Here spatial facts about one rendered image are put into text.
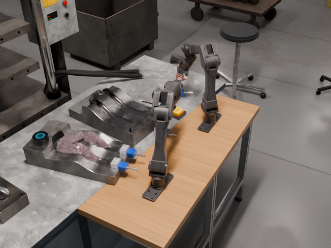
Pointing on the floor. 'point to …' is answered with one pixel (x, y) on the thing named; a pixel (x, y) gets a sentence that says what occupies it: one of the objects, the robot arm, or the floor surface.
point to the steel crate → (112, 30)
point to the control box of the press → (55, 31)
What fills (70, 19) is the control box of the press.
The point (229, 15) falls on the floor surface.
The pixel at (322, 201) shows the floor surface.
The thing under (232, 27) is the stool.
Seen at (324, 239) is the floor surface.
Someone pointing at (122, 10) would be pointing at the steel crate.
